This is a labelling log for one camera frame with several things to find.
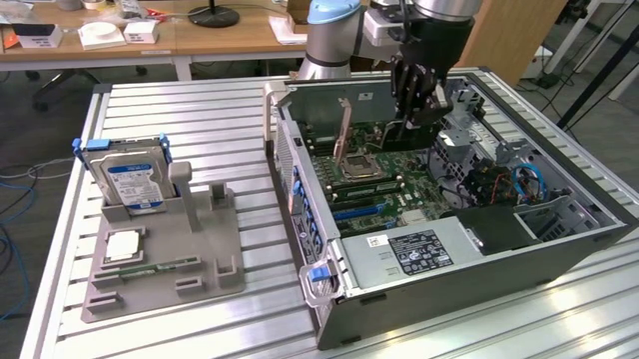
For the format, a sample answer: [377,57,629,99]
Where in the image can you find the metal disk bay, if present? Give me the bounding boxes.
[514,194,600,242]

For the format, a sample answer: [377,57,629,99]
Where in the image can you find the black slanted pole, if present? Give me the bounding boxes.
[557,33,639,130]

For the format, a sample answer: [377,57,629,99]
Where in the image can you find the white box with black top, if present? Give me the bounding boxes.
[13,22,66,49]

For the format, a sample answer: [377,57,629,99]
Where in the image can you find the graphics card with metal bracket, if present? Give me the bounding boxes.
[333,97,444,170]

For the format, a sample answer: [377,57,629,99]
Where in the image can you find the blue expansion slot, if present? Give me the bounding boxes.
[333,203,394,222]

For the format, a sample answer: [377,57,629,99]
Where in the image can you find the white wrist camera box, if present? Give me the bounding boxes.
[363,9,408,48]

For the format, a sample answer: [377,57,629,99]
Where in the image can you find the small silver heatsink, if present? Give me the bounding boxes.
[402,209,434,226]

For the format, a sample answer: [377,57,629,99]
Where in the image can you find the green motherboard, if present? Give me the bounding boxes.
[299,123,469,240]

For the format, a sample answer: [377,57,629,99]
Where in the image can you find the black office chair base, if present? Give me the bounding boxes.
[25,65,151,111]

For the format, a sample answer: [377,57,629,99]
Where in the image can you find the wooden desk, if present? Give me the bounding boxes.
[0,0,449,82]

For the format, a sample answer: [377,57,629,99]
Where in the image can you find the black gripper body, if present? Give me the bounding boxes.
[398,17,476,80]

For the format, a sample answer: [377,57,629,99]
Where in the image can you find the white desk frame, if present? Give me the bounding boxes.
[518,0,639,82]

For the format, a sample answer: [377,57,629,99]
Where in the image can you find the installed labelled RAM stick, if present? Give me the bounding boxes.
[327,180,405,198]

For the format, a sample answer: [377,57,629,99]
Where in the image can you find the perforated metal drive cage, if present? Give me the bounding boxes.
[428,108,485,177]

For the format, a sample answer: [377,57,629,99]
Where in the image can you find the small white labelled box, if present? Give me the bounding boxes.
[122,20,161,45]

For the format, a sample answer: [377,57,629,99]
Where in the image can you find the gray printed parts rack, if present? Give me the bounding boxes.
[82,161,247,325]

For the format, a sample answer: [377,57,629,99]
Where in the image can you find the white floor cable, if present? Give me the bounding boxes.
[0,156,77,181]

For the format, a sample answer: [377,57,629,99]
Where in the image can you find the red wire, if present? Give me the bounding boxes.
[490,172,516,205]

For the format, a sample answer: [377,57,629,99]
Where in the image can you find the gray power supply unit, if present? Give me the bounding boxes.
[331,216,489,291]

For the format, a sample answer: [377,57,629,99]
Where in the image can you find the stack of white papers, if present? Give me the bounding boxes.
[269,14,310,46]

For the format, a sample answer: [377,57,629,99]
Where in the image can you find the open black PC case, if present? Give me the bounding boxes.
[263,66,639,352]

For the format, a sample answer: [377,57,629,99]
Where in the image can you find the blue wire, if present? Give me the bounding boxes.
[512,162,550,205]

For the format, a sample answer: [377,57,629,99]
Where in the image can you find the blue floor cable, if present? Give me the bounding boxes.
[0,179,41,322]

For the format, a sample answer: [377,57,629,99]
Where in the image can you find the silver CPU chip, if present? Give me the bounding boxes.
[105,231,145,261]

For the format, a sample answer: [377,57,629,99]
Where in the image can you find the hard disk with blue caddy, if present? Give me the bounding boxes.
[71,132,181,216]

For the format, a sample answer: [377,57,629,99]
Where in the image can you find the green RAM stick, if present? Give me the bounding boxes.
[94,256,201,280]

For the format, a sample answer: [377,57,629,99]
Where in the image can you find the brown cardboard box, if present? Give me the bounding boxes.
[286,0,314,25]

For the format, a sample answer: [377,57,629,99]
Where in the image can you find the metal CPU socket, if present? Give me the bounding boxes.
[338,152,387,184]

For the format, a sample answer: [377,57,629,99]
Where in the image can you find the wooden cabinet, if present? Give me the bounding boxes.
[452,0,570,82]

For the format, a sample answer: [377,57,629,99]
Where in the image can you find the black round lamp base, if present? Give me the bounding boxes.
[189,0,241,29]

